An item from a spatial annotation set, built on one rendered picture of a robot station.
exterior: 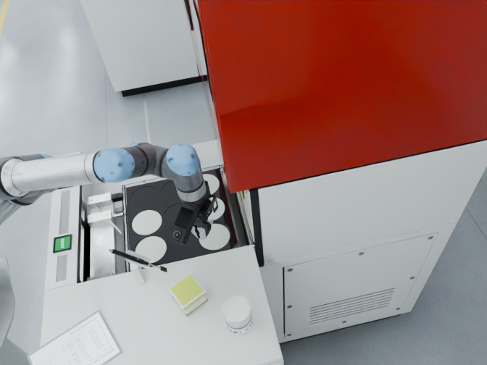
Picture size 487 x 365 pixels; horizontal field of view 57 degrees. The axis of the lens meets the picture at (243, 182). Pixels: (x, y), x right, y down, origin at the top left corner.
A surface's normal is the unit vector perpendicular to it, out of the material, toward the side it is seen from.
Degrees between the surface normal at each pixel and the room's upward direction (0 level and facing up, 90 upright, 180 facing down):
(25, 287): 0
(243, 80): 90
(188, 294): 0
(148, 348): 0
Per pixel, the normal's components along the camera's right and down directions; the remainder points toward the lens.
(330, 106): 0.21, 0.75
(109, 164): -0.33, 0.14
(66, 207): -0.07, -0.63
